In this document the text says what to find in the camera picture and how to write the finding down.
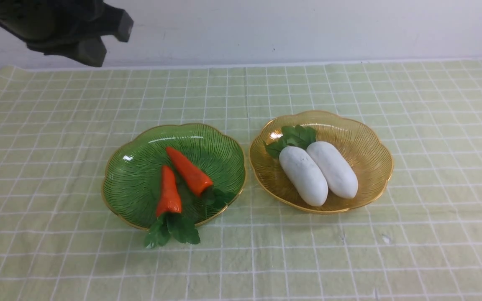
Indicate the black gripper at left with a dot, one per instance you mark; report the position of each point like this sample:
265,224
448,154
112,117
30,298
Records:
68,28

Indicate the orange carrot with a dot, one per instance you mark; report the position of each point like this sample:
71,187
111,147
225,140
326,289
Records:
170,222
199,183

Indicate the white radish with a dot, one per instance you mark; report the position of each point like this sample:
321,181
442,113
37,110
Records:
339,175
304,174

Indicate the black arm at left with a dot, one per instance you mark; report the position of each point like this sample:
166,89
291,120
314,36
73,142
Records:
68,28

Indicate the green checkered tablecloth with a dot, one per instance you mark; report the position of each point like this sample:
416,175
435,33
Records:
420,241

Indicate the green glass plate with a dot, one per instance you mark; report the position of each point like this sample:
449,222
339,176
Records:
132,183

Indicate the amber glass plate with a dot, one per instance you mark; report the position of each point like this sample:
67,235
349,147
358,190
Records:
370,160

